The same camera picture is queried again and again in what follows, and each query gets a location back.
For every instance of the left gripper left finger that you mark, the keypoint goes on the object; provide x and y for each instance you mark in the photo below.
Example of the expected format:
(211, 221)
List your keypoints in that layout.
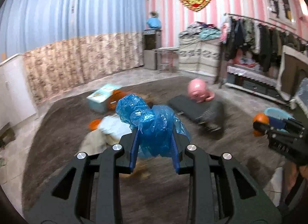
(87, 190)

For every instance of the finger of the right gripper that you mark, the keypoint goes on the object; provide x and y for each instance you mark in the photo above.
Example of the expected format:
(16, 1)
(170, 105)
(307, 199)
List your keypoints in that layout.
(285, 121)
(273, 130)

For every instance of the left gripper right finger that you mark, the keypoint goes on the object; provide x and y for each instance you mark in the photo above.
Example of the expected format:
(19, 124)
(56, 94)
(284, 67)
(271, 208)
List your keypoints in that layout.
(221, 190)

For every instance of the orange peel piece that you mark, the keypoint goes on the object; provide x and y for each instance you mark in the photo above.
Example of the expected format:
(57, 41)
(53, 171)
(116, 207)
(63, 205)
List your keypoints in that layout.
(260, 120)

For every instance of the blue plastic bag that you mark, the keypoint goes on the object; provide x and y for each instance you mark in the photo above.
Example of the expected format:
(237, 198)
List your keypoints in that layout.
(155, 124)

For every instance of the dried brown leaf trash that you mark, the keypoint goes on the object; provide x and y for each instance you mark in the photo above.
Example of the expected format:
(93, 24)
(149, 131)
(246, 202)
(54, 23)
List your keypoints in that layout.
(141, 171)

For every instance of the white paper trash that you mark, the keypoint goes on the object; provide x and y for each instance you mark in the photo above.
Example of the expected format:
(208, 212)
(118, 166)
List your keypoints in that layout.
(109, 132)

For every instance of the light blue laundry basket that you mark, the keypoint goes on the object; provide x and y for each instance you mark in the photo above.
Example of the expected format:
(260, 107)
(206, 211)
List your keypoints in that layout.
(276, 117)

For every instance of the blue patterned table cloth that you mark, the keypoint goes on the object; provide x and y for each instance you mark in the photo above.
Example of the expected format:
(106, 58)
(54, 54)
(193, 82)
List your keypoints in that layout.
(301, 97)

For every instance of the low tv cabinet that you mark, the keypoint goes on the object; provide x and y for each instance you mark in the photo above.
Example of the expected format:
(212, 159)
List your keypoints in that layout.
(254, 82)

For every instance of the folding table leaning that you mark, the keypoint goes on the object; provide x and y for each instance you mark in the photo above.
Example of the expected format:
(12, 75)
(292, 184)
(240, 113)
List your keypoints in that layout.
(293, 68)

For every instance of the small orange peel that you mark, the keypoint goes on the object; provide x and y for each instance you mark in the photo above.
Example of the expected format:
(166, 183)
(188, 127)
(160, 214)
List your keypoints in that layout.
(93, 125)

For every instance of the black notebook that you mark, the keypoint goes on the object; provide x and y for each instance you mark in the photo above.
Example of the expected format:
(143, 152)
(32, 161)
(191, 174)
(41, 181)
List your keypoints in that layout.
(209, 114)

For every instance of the brown shaggy rug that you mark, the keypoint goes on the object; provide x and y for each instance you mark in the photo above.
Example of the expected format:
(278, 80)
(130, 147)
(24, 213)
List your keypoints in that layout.
(166, 201)

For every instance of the clothes rack with clothes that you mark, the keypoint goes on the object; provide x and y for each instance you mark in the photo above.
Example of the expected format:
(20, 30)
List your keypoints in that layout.
(254, 47)

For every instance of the pink pig mug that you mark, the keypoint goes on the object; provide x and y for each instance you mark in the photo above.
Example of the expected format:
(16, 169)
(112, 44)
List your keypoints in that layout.
(198, 91)

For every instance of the teal cardboard box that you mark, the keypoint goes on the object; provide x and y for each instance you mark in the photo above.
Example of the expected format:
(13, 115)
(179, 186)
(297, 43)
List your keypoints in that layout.
(98, 100)

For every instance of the orange snack bag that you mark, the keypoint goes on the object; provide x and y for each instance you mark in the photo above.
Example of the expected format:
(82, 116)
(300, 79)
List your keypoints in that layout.
(114, 98)

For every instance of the cabinet with patterned cover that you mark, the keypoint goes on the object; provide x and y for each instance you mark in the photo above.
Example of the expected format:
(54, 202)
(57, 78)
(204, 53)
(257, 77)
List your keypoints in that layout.
(199, 56)

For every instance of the framed wedding picture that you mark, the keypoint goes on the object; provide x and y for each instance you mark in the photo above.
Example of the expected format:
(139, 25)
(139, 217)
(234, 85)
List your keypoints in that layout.
(281, 11)

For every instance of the white cabinet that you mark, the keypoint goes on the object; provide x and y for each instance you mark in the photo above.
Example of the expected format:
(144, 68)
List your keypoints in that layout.
(17, 103)

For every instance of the pile of clothes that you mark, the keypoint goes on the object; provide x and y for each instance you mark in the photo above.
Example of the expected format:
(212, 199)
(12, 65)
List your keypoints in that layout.
(201, 30)

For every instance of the small metal stool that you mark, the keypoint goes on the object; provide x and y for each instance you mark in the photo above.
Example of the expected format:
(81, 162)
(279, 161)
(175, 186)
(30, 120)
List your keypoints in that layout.
(167, 59)

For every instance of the water dispenser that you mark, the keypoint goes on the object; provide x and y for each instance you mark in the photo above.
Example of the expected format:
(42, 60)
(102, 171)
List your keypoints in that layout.
(152, 41)

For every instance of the blue covered water bottle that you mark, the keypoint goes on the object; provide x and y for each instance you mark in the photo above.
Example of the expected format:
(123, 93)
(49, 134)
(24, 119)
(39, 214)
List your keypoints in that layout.
(153, 21)

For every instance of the blue floral curtain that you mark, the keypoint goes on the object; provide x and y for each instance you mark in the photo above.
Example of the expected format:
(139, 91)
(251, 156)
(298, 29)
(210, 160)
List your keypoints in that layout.
(67, 43)

